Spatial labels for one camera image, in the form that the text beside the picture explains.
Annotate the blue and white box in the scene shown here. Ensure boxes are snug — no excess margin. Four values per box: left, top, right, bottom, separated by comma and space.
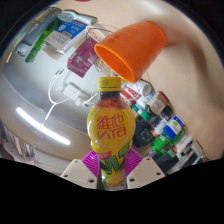
44, 19, 88, 54

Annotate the white bottle with blue cap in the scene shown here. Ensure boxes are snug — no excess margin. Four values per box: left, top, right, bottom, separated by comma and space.
162, 114, 185, 140

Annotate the white led light bar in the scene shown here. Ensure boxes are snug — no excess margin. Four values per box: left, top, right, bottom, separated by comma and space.
15, 106, 72, 147

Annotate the white charging cable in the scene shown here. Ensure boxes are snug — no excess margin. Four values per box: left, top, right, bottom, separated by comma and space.
41, 66, 101, 128

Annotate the red and white canister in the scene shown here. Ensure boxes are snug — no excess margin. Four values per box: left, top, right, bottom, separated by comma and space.
119, 81, 141, 108

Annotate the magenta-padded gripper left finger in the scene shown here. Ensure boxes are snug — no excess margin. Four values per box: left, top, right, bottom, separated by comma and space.
59, 149, 101, 190

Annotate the magenta pouch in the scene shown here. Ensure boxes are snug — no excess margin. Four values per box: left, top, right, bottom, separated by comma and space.
66, 37, 100, 79

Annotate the black boxy appliance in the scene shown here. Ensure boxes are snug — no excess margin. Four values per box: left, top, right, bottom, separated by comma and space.
133, 114, 158, 148

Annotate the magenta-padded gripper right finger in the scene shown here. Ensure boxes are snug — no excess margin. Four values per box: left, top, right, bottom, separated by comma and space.
124, 147, 167, 190

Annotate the orange plastic cup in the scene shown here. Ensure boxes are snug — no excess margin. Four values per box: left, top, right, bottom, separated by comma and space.
93, 21, 168, 84

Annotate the tall green bottle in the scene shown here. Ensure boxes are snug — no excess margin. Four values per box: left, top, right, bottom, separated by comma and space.
24, 18, 63, 64

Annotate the grey shaker bottle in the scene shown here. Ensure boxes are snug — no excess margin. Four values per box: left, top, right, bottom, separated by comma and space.
14, 8, 63, 56

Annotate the yellow lemon tea bottle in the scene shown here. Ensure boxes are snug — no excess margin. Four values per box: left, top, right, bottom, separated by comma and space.
86, 76, 137, 191

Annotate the white wall power outlet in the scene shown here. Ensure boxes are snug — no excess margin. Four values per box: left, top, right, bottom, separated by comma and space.
61, 82, 88, 108

